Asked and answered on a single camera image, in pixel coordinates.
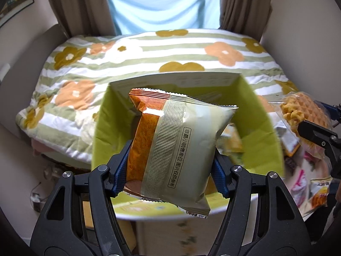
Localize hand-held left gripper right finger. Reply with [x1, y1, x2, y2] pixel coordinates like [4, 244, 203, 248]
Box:
[208, 156, 312, 256]

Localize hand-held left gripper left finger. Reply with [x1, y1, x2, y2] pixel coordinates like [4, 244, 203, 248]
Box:
[29, 140, 133, 256]

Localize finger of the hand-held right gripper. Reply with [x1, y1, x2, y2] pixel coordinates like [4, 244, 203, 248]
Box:
[297, 121, 341, 178]
[316, 101, 341, 121]

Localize clear waffle packet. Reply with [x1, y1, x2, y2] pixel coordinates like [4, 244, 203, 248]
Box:
[268, 91, 333, 150]

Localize dark brown chocolate bar packet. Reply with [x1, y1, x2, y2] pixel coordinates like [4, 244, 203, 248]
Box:
[284, 156, 297, 177]

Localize green cardboard box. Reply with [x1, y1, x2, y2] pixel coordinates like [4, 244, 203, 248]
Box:
[91, 73, 285, 222]

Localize orange and beige cake packet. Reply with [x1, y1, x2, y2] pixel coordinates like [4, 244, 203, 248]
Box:
[124, 87, 238, 216]

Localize silver snack packet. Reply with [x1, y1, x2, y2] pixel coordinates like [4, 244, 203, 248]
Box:
[274, 119, 302, 157]

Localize pile of snack packets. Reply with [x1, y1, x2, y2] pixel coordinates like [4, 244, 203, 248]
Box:
[289, 145, 332, 215]

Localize yellow snack packet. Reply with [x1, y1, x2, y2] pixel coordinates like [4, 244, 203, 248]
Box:
[308, 178, 332, 208]

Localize floral striped blanket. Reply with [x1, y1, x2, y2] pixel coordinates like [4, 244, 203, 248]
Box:
[15, 29, 300, 164]

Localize brown curtain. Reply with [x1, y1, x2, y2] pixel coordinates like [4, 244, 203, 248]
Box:
[43, 0, 118, 38]
[219, 0, 273, 41]

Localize light blue window cloth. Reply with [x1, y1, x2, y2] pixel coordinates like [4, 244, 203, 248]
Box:
[106, 0, 221, 35]

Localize framed wall poster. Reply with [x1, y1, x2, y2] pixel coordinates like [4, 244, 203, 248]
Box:
[0, 0, 35, 28]

